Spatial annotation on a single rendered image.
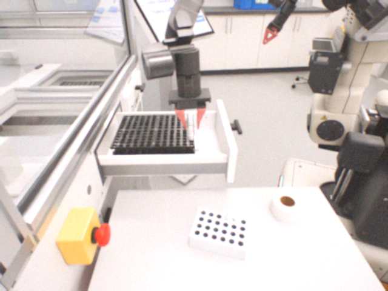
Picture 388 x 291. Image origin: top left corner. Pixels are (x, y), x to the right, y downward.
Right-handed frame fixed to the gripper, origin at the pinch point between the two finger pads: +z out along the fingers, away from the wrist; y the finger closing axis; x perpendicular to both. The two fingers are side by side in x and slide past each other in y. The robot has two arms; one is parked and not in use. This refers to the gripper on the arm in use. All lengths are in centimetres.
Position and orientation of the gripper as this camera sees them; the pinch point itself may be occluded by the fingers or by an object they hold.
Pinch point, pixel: (191, 126)
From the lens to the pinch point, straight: 64.5
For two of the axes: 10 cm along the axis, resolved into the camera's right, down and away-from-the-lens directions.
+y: -10.0, 0.6, 0.2
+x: 0.2, 5.4, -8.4
